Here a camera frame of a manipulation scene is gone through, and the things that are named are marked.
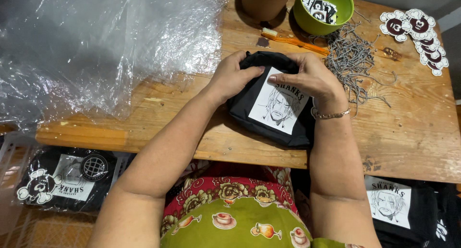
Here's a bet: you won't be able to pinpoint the person's floral clothing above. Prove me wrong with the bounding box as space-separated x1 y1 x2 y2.
160 161 366 248

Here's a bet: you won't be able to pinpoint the pile of metal ball chains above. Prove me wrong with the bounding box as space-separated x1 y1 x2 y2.
313 11 398 119

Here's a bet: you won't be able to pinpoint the black and white stickers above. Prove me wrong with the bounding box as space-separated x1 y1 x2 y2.
302 0 338 25

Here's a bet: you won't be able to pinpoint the white plastic basket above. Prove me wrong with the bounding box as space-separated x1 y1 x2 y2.
0 132 131 238

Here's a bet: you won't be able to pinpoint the pile of clear plastic bags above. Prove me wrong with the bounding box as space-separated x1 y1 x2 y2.
0 0 227 133

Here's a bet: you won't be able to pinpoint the silver chain bracelet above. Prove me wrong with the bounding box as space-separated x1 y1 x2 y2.
312 108 351 120

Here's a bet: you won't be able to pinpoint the green bowl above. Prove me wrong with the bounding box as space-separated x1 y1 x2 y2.
293 0 355 36

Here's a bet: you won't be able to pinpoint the row of skull stickers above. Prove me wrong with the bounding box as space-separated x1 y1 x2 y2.
380 9 449 76

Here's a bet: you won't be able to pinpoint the stack of black printed garments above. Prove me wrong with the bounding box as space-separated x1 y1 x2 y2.
364 174 461 248

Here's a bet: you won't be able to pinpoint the packed black garment in bag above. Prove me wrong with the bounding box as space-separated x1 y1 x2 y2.
14 147 121 213

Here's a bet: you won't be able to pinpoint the person's right hand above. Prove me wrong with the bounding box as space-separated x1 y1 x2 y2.
268 52 348 107

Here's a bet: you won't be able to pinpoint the black printed garment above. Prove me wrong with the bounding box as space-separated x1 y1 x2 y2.
226 51 316 149

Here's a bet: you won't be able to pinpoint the orange toothbrush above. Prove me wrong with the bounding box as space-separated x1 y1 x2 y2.
261 27 330 56

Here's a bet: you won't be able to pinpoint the brown paper cup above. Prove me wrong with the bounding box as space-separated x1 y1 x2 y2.
241 0 300 22

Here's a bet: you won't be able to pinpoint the person's left hand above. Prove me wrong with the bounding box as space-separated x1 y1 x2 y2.
208 50 266 105

